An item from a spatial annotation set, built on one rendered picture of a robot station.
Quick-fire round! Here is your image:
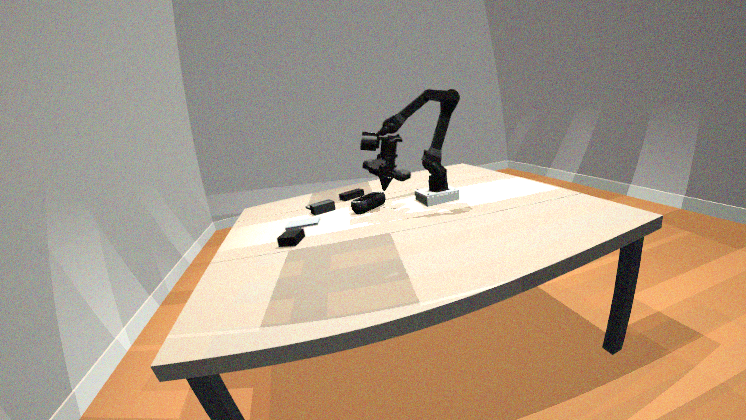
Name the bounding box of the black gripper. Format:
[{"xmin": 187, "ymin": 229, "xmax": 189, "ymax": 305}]
[{"xmin": 362, "ymin": 152, "xmax": 412, "ymax": 191}]

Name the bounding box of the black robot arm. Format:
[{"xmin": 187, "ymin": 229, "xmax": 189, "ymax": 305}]
[{"xmin": 360, "ymin": 89, "xmax": 460, "ymax": 193}]

